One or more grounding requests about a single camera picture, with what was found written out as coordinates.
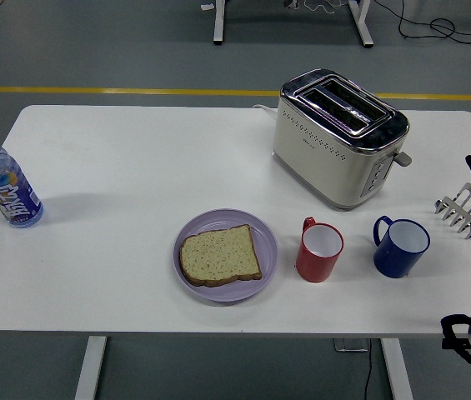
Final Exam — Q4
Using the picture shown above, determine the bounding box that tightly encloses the metal toast rack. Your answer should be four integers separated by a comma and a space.
433, 182, 471, 240

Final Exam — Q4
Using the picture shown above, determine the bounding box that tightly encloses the white floor cable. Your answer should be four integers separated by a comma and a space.
303, 0, 344, 14

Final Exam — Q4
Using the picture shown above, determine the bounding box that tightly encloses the white toaster cord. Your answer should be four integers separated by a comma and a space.
252, 102, 278, 120

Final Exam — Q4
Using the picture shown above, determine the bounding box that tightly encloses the black floor cable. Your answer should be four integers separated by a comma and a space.
374, 0, 471, 45

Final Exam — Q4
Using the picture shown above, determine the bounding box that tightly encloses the purple plate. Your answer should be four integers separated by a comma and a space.
172, 207, 280, 304

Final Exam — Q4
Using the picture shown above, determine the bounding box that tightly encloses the blue enamel cup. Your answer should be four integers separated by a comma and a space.
372, 215, 431, 279

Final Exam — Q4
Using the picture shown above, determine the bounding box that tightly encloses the black cable under table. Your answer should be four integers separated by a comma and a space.
362, 337, 376, 400

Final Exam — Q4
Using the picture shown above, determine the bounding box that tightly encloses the red cup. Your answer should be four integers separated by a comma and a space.
294, 216, 345, 283

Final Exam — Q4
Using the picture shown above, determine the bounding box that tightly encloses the bread slice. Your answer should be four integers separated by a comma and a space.
178, 223, 263, 288

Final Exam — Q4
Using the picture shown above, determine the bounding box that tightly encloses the cream chrome toaster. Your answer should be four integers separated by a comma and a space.
271, 68, 413, 212

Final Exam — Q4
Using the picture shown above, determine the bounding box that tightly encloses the blue-capped water bottle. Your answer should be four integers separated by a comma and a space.
0, 132, 45, 229

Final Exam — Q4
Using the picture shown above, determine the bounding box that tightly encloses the white background table leg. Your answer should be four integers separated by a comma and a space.
348, 0, 374, 48
213, 0, 227, 46

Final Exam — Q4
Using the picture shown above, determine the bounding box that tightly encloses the grey box under table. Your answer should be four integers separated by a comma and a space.
333, 337, 370, 353

